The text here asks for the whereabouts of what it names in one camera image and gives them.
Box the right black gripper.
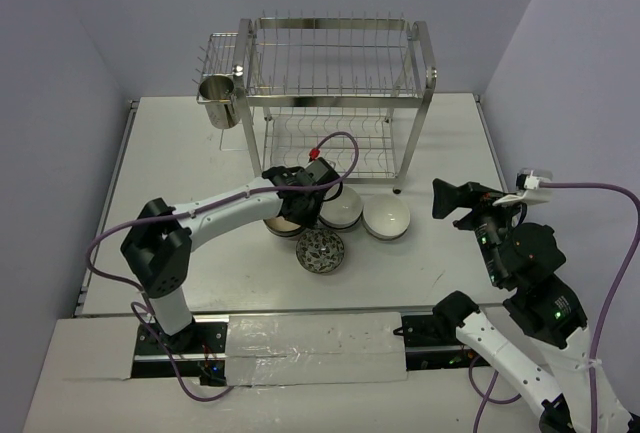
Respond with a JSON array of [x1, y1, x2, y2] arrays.
[[430, 175, 531, 284]]

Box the teal bowl tan interior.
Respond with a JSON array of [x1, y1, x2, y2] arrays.
[[264, 217, 305, 240]]

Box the white bowl top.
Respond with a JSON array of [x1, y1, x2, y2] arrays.
[[320, 185, 363, 230]]

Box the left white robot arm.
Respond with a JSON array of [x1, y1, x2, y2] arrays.
[[120, 157, 341, 352]]

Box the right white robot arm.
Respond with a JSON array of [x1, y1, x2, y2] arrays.
[[432, 170, 639, 432]]

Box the steel two-tier dish rack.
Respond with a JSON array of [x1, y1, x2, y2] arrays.
[[231, 16, 438, 194]]

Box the floral patterned dark bowl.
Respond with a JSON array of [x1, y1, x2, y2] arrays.
[[295, 229, 345, 275]]

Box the white bowl dark rim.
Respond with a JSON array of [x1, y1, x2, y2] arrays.
[[362, 194, 411, 241]]

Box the white taped board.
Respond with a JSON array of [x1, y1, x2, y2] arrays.
[[225, 312, 407, 386]]

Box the steel utensil cup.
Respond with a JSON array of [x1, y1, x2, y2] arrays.
[[197, 74, 239, 130]]

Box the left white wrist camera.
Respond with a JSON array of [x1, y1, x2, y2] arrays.
[[305, 158, 339, 185]]

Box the wire side basket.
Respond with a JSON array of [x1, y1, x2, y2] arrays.
[[194, 32, 237, 83]]

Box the black mounting rail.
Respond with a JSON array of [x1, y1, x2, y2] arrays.
[[131, 313, 477, 387]]

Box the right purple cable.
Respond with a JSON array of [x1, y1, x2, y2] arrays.
[[472, 180, 640, 433]]

